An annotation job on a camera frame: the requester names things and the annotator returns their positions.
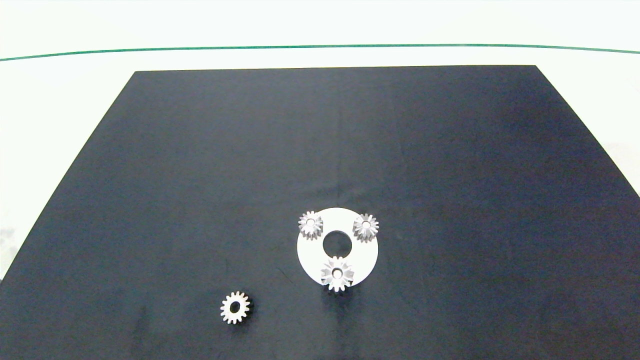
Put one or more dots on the large steel bevel gear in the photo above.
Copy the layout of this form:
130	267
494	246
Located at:
345	276

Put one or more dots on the small steel spur gear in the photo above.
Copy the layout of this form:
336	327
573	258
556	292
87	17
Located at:
225	308

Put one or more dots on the small steel bevel gear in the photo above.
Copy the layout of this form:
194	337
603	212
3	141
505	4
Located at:
305	228
372	229

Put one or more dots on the round white plate with pins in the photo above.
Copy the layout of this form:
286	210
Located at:
310	255

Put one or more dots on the dark rectangular mat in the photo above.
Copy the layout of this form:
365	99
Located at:
450	175

